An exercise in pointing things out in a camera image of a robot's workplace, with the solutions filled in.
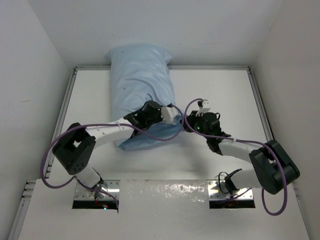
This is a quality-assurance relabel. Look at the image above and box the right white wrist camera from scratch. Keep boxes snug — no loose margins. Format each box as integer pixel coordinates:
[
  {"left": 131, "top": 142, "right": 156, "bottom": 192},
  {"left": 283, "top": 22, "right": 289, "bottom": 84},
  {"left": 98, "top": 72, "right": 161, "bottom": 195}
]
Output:
[{"left": 196, "top": 99, "right": 211, "bottom": 117}]

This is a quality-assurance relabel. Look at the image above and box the aluminium table frame rail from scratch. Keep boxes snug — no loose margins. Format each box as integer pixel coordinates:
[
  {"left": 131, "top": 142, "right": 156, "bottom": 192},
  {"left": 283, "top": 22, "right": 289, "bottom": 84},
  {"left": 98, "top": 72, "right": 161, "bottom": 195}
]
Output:
[{"left": 13, "top": 66, "right": 308, "bottom": 240}]

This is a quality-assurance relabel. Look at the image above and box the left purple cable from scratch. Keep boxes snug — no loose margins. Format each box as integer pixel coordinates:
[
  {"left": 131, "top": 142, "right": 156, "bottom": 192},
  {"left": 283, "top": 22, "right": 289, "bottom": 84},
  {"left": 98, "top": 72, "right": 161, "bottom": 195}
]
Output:
[{"left": 40, "top": 103, "right": 186, "bottom": 210}]

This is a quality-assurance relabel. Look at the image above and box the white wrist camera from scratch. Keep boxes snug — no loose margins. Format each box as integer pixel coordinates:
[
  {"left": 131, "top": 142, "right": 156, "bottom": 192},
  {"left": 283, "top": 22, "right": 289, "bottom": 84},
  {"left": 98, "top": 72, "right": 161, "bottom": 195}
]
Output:
[
  {"left": 160, "top": 107, "right": 179, "bottom": 125},
  {"left": 196, "top": 99, "right": 211, "bottom": 117}
]

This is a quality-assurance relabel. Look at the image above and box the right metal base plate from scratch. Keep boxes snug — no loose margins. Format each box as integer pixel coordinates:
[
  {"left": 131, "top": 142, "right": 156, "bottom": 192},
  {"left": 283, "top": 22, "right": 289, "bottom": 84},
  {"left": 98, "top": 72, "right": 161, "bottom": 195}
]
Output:
[{"left": 207, "top": 179, "right": 254, "bottom": 202}]

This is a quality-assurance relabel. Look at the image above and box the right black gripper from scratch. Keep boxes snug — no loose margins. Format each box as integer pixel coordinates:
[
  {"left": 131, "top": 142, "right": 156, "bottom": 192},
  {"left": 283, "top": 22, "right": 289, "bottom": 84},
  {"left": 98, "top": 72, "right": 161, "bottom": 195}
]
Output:
[{"left": 180, "top": 110, "right": 211, "bottom": 140}]

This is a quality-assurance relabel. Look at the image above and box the light blue pillowcase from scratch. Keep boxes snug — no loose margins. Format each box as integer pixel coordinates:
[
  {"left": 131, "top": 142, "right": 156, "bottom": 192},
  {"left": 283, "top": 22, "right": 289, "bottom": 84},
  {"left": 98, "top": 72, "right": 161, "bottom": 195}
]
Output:
[{"left": 106, "top": 44, "right": 186, "bottom": 152}]

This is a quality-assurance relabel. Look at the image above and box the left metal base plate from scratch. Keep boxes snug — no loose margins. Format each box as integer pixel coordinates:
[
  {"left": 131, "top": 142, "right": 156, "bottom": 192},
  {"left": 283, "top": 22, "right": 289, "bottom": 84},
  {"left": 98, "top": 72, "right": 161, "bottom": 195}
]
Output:
[{"left": 74, "top": 180, "right": 120, "bottom": 201}]

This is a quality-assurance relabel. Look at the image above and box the metal base plate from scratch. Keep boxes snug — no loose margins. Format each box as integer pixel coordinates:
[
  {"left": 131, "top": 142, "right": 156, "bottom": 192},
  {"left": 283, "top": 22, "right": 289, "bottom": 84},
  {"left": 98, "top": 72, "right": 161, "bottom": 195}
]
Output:
[
  {"left": 207, "top": 179, "right": 254, "bottom": 202},
  {"left": 74, "top": 180, "right": 120, "bottom": 201}
]

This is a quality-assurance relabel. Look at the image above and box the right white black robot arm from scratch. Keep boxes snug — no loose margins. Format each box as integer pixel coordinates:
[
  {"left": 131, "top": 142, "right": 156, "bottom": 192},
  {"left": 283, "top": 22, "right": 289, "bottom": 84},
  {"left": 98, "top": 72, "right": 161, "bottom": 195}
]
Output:
[{"left": 183, "top": 110, "right": 301, "bottom": 195}]

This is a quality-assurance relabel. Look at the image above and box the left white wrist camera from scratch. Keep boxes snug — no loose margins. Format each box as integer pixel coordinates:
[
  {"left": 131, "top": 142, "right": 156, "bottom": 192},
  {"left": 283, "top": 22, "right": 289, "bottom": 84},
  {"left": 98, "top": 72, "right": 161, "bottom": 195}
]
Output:
[{"left": 160, "top": 107, "right": 179, "bottom": 125}]

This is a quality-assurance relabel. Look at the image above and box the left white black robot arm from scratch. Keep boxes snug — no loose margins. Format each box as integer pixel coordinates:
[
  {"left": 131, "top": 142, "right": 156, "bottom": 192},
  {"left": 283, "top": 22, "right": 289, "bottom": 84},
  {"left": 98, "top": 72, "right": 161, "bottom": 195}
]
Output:
[{"left": 52, "top": 100, "right": 165, "bottom": 190}]

